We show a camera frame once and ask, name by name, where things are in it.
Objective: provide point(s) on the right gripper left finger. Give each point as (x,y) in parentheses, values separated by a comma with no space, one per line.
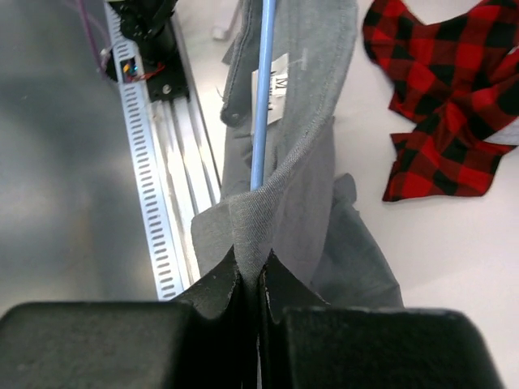
(192,341)

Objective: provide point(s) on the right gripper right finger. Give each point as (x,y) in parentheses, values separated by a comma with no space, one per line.
(306,343)

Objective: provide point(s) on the grey button shirt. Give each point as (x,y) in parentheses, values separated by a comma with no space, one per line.
(302,213)

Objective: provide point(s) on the blue wire hanger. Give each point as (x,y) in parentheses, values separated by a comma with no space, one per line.
(262,93)

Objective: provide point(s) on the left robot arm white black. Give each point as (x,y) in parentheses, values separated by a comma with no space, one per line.
(148,24)

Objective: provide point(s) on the red black plaid shirt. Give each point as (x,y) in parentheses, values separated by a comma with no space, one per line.
(457,81)

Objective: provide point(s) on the aluminium mounting rail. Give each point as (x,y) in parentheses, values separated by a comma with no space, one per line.
(186,160)

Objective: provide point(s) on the slotted grey cable duct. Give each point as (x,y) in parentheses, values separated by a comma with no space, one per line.
(144,152)

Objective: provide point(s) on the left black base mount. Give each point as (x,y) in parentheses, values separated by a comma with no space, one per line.
(158,63)

